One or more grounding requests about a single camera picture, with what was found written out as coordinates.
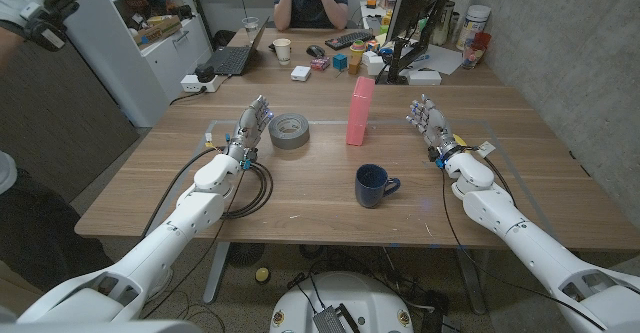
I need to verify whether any black laptop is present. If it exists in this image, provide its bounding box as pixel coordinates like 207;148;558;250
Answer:
204;16;271;77

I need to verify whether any pink rectangular box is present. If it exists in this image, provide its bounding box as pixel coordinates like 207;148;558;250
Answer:
345;76;376;147

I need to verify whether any red plastic cup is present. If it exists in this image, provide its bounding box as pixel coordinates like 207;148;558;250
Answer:
461;31;492;70

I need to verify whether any white power strip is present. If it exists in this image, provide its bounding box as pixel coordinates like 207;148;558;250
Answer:
180;74;221;94

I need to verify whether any black plug adapter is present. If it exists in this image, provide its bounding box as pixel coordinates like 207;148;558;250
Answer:
194;64;216;84

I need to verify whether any seated person in dark shirt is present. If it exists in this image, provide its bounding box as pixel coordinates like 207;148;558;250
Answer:
272;0;350;32

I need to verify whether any white cube box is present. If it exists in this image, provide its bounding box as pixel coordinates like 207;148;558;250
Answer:
362;51;385;77

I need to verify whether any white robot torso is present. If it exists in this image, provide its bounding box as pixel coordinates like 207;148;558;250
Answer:
0;320;202;333

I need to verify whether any white paper sheet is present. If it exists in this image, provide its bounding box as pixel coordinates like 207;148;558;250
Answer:
399;42;464;77

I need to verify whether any operator forearm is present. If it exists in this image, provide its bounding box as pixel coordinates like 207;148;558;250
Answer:
0;25;26;69

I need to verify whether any dark blue mug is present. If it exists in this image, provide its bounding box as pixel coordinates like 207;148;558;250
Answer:
354;163;402;209

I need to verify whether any black keyboard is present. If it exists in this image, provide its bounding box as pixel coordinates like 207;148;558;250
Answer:
324;30;375;51

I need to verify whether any clear drinking glass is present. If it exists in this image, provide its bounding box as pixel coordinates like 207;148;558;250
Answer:
241;16;261;44

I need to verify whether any white canister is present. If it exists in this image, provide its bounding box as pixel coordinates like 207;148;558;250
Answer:
455;4;492;52

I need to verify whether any white paper cup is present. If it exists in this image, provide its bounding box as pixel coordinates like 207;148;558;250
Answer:
272;38;292;66

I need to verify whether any cardboard box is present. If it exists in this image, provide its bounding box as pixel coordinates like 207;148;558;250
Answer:
132;14;184;50

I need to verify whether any black coiled ethernet cable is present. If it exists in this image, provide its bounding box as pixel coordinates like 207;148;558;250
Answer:
222;161;275;220

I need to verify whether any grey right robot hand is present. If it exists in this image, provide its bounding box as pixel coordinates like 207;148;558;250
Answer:
405;93;462;162

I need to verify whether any white shelf cabinet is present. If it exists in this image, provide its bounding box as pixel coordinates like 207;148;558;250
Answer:
22;0;214;128

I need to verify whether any black and white teleoperation glove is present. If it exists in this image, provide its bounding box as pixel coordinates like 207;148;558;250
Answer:
0;0;86;53

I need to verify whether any black backpack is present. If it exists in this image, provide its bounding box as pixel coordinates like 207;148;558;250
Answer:
212;29;236;50

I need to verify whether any grey duct tape roll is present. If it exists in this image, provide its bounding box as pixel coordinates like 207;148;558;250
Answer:
267;112;311;150

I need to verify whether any standing operator in dark trousers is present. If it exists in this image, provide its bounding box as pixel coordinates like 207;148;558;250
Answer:
0;151;115;294

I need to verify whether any grey table leg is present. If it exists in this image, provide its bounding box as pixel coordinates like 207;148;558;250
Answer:
455;248;489;315
202;241;232;304

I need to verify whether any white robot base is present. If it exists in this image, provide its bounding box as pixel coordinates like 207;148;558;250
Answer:
269;271;415;333

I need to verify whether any black round floor fan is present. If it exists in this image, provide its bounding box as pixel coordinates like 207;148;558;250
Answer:
227;242;266;268

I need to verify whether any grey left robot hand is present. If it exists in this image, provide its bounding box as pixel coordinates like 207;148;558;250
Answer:
227;95;275;162

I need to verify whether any flat white device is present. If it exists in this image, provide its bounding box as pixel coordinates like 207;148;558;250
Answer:
407;69;443;86

